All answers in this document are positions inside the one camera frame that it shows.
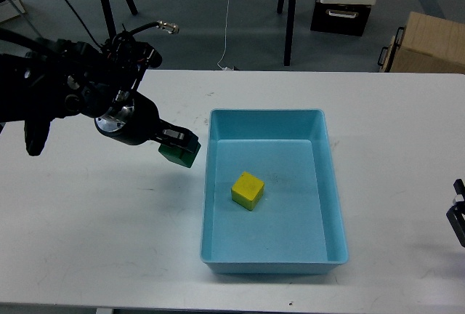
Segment white hanging cable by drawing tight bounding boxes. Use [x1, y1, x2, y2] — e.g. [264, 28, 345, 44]
[217, 0, 233, 71]

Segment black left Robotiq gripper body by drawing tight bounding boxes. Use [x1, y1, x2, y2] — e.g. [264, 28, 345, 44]
[94, 92, 171, 145]

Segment black storage box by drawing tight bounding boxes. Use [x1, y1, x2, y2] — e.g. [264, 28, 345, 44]
[310, 0, 372, 36]

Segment yellow wooden block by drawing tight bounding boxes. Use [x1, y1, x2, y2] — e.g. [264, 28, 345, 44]
[231, 172, 265, 211]

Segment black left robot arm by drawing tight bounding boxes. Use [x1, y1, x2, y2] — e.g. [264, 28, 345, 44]
[1, 29, 201, 161]

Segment thin black wire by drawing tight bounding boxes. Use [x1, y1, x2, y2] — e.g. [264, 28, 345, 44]
[47, 0, 101, 49]

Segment black right trestle legs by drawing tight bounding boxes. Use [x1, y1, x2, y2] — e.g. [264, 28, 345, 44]
[276, 0, 296, 67]

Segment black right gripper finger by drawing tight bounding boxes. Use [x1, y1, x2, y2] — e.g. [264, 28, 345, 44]
[446, 179, 465, 247]

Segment cardboard box with handles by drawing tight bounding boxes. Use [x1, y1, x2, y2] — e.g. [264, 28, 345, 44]
[378, 12, 464, 74]

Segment wooden cabinet at left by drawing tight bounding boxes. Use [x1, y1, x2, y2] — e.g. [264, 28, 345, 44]
[1, 0, 41, 37]

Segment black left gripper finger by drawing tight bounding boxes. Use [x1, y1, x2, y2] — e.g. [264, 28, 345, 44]
[155, 120, 199, 153]

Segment light blue plastic bin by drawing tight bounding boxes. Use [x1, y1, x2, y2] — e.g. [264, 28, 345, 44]
[201, 109, 349, 274]

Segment green wooden block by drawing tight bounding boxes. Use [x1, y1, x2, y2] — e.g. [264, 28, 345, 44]
[158, 135, 201, 168]

